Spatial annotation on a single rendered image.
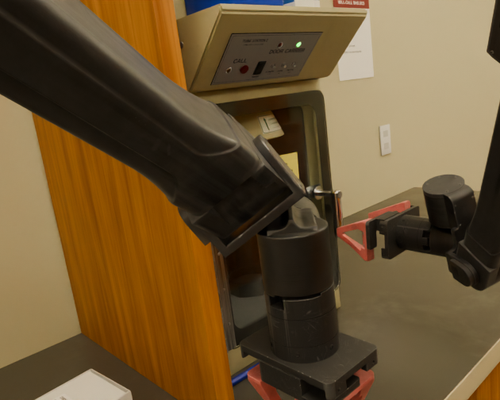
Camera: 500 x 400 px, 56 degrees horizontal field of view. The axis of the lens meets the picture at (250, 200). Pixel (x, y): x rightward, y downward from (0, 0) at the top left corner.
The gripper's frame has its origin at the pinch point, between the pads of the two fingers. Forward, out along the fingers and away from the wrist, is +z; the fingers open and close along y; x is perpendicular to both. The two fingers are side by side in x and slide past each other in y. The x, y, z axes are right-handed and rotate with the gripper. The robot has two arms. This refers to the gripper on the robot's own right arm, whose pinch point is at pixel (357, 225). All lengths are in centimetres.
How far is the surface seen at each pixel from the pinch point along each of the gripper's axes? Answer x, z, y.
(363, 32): -40, 53, -85
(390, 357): 20.7, -8.6, 5.2
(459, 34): -38, 53, -164
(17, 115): -26, 54, 36
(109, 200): -10.9, 23.2, 34.3
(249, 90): -25.4, 10.4, 12.6
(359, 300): 21.0, 7.9, -10.1
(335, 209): -2.4, 4.2, 0.5
